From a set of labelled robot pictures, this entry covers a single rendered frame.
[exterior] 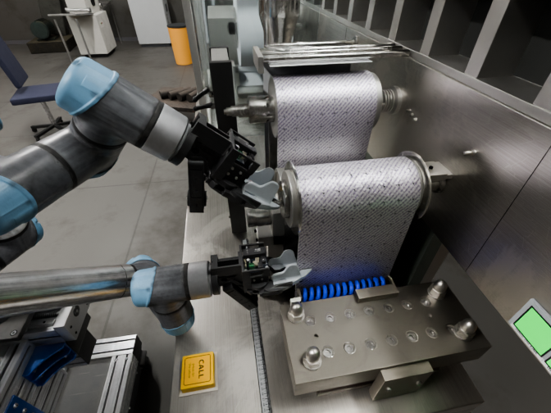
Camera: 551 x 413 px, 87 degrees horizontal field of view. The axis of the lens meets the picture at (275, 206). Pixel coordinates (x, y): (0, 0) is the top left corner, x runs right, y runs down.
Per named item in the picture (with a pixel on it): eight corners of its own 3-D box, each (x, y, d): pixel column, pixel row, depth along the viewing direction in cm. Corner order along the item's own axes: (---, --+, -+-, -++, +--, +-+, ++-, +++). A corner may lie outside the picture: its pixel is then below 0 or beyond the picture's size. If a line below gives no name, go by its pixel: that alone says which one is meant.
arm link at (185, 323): (178, 293, 76) (167, 267, 69) (203, 322, 70) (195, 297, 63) (149, 314, 71) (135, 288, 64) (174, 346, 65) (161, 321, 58)
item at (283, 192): (276, 176, 60) (284, 187, 54) (286, 175, 61) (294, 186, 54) (279, 210, 63) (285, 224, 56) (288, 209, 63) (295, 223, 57)
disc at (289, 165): (283, 204, 69) (284, 147, 59) (285, 203, 69) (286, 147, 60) (297, 251, 58) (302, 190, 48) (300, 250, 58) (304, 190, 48)
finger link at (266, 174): (293, 185, 55) (254, 163, 50) (273, 206, 57) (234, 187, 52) (289, 175, 57) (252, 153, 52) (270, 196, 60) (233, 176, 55)
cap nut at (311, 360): (300, 352, 57) (302, 342, 54) (318, 349, 58) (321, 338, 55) (305, 372, 54) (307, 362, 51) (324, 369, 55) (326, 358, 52)
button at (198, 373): (184, 360, 68) (182, 356, 67) (214, 355, 69) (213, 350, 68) (182, 393, 63) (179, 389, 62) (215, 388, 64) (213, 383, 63)
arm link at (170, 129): (135, 157, 41) (145, 132, 47) (166, 172, 44) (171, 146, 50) (161, 115, 38) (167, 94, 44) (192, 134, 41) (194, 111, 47)
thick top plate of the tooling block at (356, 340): (279, 319, 69) (280, 305, 65) (434, 293, 74) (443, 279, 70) (294, 396, 57) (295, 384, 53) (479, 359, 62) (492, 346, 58)
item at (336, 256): (294, 288, 69) (298, 233, 57) (387, 274, 72) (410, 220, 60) (295, 290, 69) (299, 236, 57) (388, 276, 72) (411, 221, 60)
